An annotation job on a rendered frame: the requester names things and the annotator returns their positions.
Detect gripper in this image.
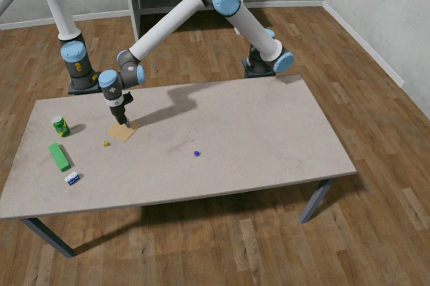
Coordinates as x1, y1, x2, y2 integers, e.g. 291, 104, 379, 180
108, 103, 132, 130

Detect tan mat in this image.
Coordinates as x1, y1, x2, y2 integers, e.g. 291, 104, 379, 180
106, 117, 141, 142

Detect green drink can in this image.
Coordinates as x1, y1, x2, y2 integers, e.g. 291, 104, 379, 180
51, 115, 71, 138

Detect beige table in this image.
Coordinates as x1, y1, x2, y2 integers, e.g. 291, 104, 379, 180
0, 74, 357, 258

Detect green block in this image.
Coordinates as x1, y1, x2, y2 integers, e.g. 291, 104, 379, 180
48, 142, 72, 173

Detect blue and white box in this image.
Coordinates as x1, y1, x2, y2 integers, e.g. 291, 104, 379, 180
64, 171, 81, 187

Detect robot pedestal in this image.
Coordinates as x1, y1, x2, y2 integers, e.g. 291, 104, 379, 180
241, 59, 277, 79
68, 70, 104, 96

